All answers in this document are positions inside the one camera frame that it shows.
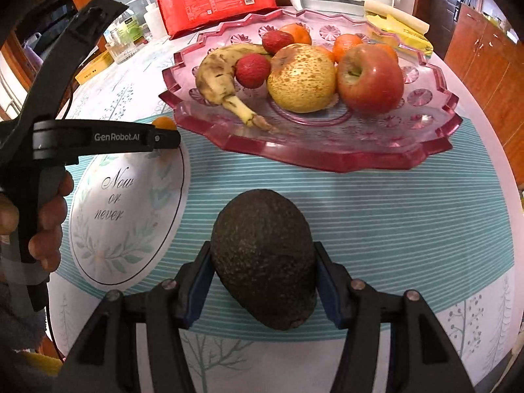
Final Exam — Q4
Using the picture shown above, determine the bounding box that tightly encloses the red apple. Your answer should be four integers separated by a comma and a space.
337, 44, 404, 116

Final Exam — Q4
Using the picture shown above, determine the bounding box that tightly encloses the pink glass fruit bowl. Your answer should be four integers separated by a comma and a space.
161, 9, 462, 173

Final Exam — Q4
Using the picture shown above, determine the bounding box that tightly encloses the yellow small box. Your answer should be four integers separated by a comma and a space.
76, 51, 114, 85

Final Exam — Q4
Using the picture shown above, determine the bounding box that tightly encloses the white squeeze bottle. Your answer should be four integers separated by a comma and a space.
126, 0, 168, 39

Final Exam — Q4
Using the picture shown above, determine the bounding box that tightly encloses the wooden cabinet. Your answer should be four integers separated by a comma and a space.
445, 5, 523, 187

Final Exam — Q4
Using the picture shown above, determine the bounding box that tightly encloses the person's left hand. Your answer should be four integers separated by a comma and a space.
0, 171, 74, 273

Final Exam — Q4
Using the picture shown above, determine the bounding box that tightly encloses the dark avocado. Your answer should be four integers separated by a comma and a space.
211, 189, 317, 331

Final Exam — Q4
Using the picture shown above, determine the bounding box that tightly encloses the red lychee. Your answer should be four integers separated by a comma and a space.
262, 29, 295, 55
235, 53, 271, 89

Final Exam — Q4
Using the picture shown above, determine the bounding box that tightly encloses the tree-patterned tablecloth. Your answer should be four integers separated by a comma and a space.
49, 34, 523, 392

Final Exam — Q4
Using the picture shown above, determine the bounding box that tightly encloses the spotted yellow banana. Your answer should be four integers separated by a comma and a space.
196, 43, 274, 131

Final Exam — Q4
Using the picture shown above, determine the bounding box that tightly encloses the clear plastic bottle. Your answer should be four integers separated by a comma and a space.
118, 15, 144, 45

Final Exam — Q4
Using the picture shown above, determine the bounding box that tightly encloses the yellow speckled pear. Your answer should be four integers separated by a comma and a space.
267, 44, 337, 114

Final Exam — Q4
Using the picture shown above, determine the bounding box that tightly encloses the clear drinking glass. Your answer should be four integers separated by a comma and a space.
104, 28, 138, 64

